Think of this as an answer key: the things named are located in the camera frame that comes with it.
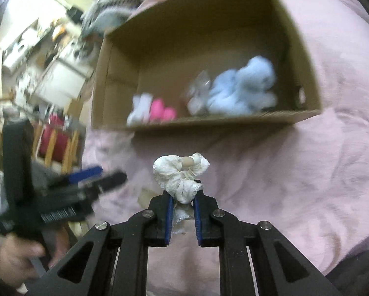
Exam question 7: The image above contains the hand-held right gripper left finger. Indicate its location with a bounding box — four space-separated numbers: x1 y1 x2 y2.
27 191 174 296

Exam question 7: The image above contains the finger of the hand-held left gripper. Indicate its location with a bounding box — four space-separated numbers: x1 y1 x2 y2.
66 166 103 184
92 170 128 193

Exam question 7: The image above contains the grey fluffy blanket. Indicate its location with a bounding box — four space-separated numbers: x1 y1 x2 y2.
92 8 136 35

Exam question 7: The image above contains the cream lace cloth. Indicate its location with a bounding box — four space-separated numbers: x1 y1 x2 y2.
153 152 210 235

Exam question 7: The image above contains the white kitchen cabinet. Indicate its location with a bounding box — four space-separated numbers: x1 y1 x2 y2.
33 41 94 105

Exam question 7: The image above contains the pink bed cover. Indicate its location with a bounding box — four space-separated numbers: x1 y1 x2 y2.
80 0 369 296

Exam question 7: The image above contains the clear plastic wrap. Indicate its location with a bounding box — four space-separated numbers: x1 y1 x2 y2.
181 71 216 114

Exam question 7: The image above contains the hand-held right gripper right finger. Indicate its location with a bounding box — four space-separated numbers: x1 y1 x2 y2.
193 191 342 296

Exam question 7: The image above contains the person's left hand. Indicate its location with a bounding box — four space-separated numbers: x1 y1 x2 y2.
0 228 69 296

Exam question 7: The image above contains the red suitcase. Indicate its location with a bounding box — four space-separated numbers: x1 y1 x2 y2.
38 114 75 162

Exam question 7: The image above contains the brown cardboard box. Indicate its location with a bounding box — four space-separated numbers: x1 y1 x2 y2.
91 0 322 130

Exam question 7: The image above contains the light blue fluffy cloth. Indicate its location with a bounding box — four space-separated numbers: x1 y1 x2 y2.
207 56 277 115

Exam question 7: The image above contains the white sock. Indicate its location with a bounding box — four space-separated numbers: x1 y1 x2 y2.
127 93 152 126

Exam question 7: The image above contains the cluttered kitchen shelf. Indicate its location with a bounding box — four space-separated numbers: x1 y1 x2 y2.
0 0 89 74

